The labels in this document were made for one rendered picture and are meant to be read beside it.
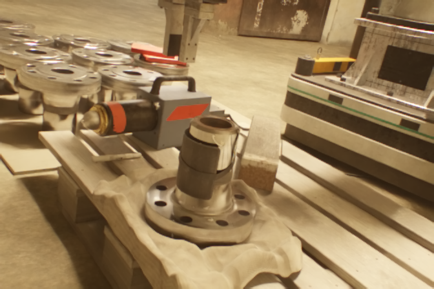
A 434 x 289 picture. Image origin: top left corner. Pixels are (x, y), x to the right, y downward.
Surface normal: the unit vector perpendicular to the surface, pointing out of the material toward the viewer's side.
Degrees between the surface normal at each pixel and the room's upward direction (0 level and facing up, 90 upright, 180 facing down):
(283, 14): 90
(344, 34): 90
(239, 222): 0
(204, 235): 90
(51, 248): 0
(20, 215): 0
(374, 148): 90
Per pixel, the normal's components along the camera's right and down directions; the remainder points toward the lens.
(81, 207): 0.57, 0.37
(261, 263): 0.62, -0.15
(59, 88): 0.20, 0.37
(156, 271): -0.76, -0.11
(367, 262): 0.18, -0.93
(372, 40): -0.70, 0.11
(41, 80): -0.18, 0.30
